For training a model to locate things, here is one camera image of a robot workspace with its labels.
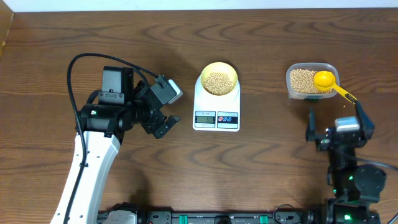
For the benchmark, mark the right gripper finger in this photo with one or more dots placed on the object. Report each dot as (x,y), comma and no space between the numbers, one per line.
(310,134)
(366,125)

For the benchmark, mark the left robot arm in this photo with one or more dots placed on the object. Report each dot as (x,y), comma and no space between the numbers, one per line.
(107,115)

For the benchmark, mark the yellow plastic bowl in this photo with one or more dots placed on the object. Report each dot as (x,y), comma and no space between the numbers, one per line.
(220,67)

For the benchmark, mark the white digital kitchen scale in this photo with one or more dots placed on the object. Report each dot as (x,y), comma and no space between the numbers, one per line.
(214,112)

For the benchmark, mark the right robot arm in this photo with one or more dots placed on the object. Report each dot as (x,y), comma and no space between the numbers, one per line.
(355,187)

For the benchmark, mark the soybeans in container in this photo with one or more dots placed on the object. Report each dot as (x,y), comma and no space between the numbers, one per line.
(302,82)

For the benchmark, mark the yellow measuring scoop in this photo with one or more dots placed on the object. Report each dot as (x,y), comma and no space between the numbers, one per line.
(325,81)

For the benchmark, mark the clear plastic container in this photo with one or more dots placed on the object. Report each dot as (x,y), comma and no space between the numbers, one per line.
(311,66)

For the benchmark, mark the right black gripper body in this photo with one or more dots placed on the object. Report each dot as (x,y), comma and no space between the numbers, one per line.
(324,144)

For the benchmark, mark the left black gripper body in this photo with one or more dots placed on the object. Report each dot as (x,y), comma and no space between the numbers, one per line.
(143,112)

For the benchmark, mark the soybeans in bowl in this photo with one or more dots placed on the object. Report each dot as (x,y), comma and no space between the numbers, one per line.
(218,83)

